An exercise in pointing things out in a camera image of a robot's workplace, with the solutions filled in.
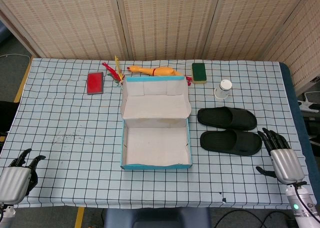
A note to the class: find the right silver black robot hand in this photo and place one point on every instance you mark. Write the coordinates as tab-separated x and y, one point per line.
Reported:
286	165

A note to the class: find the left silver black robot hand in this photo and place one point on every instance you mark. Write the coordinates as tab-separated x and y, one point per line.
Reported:
15	183

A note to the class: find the black slipper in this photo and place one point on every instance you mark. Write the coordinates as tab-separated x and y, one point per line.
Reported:
225	141
220	117

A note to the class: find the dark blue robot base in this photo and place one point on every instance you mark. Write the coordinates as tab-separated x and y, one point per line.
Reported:
157	219

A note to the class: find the blue cardboard shoe box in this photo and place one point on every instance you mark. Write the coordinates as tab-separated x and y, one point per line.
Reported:
155	147

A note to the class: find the black floor object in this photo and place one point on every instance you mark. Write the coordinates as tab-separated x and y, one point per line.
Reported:
6	115

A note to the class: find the blue checkered tablecloth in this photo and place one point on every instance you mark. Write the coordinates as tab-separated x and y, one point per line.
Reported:
75	127

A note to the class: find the white paper cup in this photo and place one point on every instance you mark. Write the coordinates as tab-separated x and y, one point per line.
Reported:
223	90

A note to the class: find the woven folding screen panel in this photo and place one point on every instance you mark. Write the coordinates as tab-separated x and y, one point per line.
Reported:
167	20
250	20
62	20
300	45

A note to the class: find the red ink pad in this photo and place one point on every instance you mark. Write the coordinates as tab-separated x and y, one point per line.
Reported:
95	83

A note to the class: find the green yellow sponge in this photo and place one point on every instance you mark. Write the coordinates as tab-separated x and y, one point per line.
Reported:
198	71

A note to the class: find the yellow rubber chicken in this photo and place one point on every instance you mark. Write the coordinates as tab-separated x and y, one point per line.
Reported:
162	71

